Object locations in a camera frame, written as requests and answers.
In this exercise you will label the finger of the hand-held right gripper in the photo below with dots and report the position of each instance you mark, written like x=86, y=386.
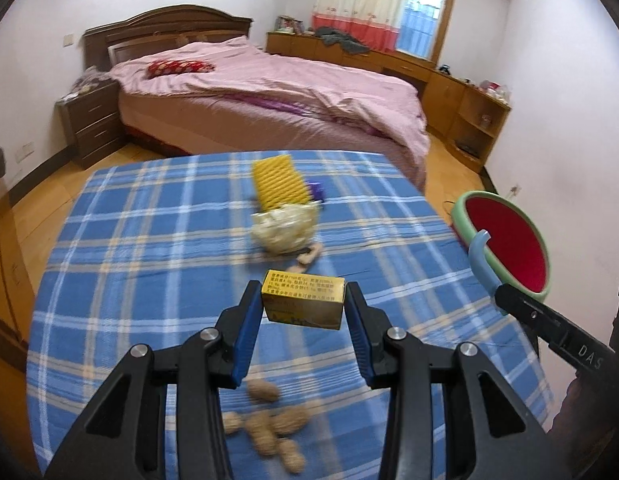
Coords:
x=529, y=315

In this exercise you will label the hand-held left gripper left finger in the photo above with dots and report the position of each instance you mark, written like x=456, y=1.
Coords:
x=247, y=330

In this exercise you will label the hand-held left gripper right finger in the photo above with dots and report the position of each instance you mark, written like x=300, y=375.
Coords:
x=358, y=340

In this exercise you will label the small yellow box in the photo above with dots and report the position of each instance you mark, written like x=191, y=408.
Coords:
x=304, y=300

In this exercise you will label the watermelon shaped bin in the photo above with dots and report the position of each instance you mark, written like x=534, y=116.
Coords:
x=509, y=245

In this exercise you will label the beige scrap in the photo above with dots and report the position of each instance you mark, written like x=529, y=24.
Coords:
x=309, y=255

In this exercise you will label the pile of peanuts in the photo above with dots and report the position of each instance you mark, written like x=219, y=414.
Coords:
x=262, y=430

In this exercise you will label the crumpled white plastic bag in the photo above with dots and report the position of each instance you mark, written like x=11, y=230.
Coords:
x=284, y=227

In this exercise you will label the blue plaid blanket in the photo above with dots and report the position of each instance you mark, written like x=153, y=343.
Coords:
x=139, y=270

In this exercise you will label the yellow foam fruit net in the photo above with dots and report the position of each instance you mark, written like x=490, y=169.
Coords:
x=279, y=182

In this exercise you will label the purple item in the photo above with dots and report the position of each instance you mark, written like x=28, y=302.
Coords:
x=316, y=191

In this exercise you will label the white bottles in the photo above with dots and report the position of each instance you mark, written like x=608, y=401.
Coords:
x=494, y=90

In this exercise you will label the long wooden cabinet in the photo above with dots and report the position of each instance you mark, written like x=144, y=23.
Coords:
x=439, y=95

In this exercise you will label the pink quilt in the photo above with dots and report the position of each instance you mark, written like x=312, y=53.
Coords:
x=269, y=90

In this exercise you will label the dark wooden nightstand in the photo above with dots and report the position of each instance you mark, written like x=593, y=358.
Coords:
x=92, y=125

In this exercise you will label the small black item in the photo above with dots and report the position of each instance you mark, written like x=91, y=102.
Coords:
x=444, y=68

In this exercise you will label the red floral pillow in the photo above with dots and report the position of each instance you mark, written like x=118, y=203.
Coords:
x=179, y=68

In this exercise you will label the crumpled clothes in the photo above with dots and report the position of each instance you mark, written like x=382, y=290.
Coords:
x=87, y=82

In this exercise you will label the grey clothes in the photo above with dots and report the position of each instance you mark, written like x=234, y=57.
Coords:
x=339, y=39

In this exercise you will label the row of books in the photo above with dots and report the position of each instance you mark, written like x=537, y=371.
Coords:
x=288, y=25

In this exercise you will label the wooden bed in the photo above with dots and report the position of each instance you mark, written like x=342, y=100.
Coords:
x=159, y=22

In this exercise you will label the floral curtain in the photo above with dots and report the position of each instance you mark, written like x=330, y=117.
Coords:
x=359, y=5

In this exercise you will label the white wall outlet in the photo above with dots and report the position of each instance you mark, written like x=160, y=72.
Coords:
x=24, y=152

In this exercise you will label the window with wooden frame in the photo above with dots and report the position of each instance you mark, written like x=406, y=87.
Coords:
x=419, y=20

